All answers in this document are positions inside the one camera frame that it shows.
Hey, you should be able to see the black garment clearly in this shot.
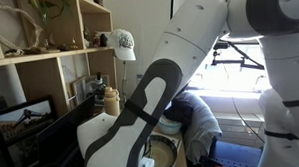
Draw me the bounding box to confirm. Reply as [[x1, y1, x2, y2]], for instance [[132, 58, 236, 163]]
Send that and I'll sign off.
[[162, 95, 195, 128]]

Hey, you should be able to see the cream water bottle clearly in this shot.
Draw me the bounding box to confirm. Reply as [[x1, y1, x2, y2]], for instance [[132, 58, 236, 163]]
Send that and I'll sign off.
[[103, 86, 122, 118]]

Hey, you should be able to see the white printed baseball cap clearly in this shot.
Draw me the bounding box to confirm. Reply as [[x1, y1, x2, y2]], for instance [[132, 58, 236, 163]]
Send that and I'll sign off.
[[106, 28, 137, 63]]

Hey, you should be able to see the black and white microscope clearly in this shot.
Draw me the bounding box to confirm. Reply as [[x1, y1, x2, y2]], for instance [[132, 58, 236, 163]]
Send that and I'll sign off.
[[85, 71, 108, 109]]

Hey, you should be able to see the black figurine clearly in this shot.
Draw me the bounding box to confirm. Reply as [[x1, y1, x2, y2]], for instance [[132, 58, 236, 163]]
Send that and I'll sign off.
[[99, 33, 109, 48]]

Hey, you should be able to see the gray cloth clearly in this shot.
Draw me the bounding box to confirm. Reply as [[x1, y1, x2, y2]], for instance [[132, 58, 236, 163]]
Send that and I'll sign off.
[[174, 90, 224, 167]]

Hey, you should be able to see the brown figurine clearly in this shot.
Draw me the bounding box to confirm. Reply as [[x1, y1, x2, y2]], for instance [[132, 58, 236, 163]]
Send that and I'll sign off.
[[91, 31, 101, 48]]

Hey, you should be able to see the black laptop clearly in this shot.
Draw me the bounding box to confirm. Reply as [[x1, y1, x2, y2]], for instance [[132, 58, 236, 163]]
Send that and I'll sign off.
[[34, 93, 98, 167]]

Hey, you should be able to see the wooden shelf unit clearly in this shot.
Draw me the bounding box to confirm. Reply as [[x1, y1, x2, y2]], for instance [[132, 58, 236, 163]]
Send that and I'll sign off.
[[0, 0, 121, 122]]

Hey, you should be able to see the blue perforated seat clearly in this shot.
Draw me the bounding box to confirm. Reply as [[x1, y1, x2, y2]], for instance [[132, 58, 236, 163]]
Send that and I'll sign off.
[[208, 139, 264, 167]]

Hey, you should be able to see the flat wood piece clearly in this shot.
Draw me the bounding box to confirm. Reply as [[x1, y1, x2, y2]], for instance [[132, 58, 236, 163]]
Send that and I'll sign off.
[[21, 45, 61, 56]]

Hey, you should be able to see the green trailing plant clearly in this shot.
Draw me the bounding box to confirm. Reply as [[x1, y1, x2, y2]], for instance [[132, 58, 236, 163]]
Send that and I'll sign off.
[[28, 0, 78, 26]]

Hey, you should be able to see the black framed photo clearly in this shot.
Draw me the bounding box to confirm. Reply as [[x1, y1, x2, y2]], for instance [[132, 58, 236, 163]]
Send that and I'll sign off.
[[0, 95, 60, 167]]

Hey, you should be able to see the blue wall sticker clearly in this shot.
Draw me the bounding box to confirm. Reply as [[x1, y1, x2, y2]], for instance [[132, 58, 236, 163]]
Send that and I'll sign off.
[[136, 73, 145, 87]]

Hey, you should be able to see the small picture frame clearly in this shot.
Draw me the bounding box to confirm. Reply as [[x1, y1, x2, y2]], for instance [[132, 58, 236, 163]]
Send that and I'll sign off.
[[70, 76, 88, 106]]

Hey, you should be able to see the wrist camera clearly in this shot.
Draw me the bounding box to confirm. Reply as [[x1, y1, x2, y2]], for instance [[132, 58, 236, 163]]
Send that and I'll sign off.
[[137, 155, 156, 167]]

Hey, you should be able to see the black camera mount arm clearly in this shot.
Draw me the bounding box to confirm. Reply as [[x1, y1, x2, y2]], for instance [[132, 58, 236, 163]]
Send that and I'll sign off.
[[209, 38, 266, 73]]

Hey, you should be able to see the black hanging cable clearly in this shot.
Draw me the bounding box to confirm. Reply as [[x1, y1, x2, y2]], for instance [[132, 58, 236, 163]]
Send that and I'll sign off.
[[231, 95, 267, 146]]

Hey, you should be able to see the white rope loop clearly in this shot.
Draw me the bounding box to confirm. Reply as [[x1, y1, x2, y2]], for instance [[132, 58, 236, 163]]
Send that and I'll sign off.
[[0, 3, 45, 59]]

